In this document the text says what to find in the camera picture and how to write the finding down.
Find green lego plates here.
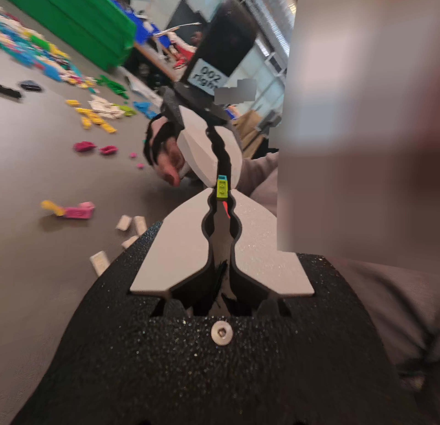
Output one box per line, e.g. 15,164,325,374
96,75,130,99

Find pile of mixed lego bricks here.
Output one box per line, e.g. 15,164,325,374
0,8,82,84

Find lego instruction booklet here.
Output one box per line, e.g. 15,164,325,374
122,67,164,104

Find stack of green bins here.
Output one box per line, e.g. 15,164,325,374
0,0,137,72

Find lego butterfly wing assembly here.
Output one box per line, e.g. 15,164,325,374
216,175,231,219

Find small pink lego plate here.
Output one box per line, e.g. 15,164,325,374
63,201,96,220

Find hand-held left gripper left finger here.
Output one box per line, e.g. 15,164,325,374
130,188,215,296

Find person's right forearm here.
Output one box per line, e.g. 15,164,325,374
237,151,279,199

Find person's right hand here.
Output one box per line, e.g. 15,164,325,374
151,120,190,187

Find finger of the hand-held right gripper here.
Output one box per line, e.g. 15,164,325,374
218,123,244,190
176,105,221,188

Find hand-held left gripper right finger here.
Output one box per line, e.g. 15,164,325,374
230,189,315,297

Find white lego plates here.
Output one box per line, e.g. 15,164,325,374
88,95,126,120

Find beige coat on rack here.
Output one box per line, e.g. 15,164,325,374
234,110,273,158

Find yellow lego clip piece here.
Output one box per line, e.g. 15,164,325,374
41,200,66,217

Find blue plastic bin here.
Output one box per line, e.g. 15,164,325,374
130,10,163,44

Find cluster of blue lego pieces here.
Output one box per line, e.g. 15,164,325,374
133,101,157,120

